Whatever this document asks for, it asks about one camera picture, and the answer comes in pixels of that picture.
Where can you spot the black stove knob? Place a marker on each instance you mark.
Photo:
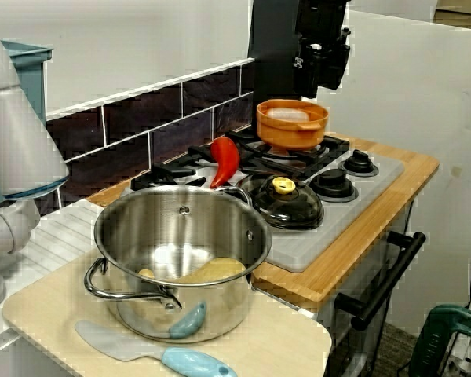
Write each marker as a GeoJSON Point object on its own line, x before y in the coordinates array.
{"type": "Point", "coordinates": [359, 161]}
{"type": "Point", "coordinates": [333, 184]}

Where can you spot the silver metal stand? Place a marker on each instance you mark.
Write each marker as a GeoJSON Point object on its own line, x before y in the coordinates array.
{"type": "Point", "coordinates": [467, 353]}

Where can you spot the dark grey side panel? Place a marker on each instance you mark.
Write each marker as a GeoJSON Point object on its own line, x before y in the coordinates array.
{"type": "Point", "coordinates": [271, 47]}

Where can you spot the grey toy faucet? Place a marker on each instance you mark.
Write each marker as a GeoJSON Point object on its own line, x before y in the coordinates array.
{"type": "Point", "coordinates": [19, 137]}

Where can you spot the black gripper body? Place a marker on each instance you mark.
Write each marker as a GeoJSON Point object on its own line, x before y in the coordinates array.
{"type": "Point", "coordinates": [318, 19]}

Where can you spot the black burner grate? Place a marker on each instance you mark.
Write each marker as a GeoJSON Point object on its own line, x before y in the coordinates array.
{"type": "Point", "coordinates": [169, 173]}
{"type": "Point", "coordinates": [333, 147]}

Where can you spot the green power tool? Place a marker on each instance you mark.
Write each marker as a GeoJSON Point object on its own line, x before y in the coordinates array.
{"type": "Point", "coordinates": [435, 337]}

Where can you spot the glass lid with yellow knob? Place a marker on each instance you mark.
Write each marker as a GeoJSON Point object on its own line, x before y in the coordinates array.
{"type": "Point", "coordinates": [294, 208]}

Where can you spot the dark tile backsplash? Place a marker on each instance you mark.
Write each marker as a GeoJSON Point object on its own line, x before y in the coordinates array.
{"type": "Point", "coordinates": [141, 118]}

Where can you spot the tan toy food piece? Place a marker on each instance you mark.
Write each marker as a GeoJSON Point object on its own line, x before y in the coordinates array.
{"type": "Point", "coordinates": [220, 269]}

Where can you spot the wooden countertop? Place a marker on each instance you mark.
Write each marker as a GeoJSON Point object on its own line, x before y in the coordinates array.
{"type": "Point", "coordinates": [357, 267]}

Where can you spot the grey toy stove plate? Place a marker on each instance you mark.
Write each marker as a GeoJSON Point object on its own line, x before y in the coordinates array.
{"type": "Point", "coordinates": [337, 220]}

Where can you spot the orange plastic toy pot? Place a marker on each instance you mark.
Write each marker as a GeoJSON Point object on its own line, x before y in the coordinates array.
{"type": "Point", "coordinates": [290, 135]}

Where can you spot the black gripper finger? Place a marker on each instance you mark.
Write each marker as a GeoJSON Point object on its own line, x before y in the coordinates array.
{"type": "Point", "coordinates": [333, 63]}
{"type": "Point", "coordinates": [306, 74]}

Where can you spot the white ribbed drainboard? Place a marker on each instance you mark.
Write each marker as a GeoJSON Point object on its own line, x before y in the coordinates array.
{"type": "Point", "coordinates": [63, 231]}

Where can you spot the teal box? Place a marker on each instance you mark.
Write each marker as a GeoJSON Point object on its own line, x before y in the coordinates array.
{"type": "Point", "coordinates": [35, 78]}

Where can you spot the red toy pepper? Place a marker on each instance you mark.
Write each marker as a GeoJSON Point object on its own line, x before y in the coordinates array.
{"type": "Point", "coordinates": [225, 155]}

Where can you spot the stainless steel pot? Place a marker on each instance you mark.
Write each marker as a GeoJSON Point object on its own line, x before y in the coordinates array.
{"type": "Point", "coordinates": [227, 310]}

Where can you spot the white toy kitchen cabinet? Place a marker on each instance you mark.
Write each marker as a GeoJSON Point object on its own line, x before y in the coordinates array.
{"type": "Point", "coordinates": [339, 345]}

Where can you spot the light wooden cutting board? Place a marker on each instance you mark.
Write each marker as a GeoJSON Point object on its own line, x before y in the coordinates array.
{"type": "Point", "coordinates": [290, 345]}

